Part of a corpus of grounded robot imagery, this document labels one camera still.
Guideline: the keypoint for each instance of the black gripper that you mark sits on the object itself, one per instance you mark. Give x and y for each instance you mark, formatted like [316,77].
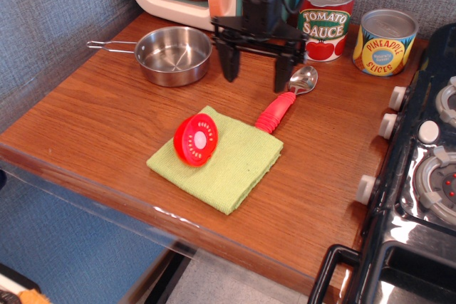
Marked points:
[259,29]

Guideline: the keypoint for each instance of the pineapple slices can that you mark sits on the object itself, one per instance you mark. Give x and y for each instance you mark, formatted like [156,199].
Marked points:
[385,40]

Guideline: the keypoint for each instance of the tomato sauce can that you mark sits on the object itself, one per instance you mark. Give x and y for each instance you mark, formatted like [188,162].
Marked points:
[326,24]

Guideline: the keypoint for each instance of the silver metal pan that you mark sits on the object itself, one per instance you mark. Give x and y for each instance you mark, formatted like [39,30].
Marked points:
[173,56]

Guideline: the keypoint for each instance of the green folded cloth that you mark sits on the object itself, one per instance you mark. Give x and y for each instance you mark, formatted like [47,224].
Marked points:
[244,154]

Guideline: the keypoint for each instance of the red handled metal spoon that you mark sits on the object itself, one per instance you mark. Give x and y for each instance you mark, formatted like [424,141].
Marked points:
[303,81]

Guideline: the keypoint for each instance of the red toy tomato half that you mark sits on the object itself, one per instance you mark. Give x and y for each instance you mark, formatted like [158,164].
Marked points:
[196,139]

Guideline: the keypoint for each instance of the orange fuzzy object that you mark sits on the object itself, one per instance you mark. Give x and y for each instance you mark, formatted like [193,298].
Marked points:
[32,297]

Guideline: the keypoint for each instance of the black toy stove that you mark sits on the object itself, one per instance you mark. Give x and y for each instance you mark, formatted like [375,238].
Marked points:
[408,237]

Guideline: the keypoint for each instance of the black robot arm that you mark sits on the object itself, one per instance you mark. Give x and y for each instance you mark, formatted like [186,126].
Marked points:
[260,29]

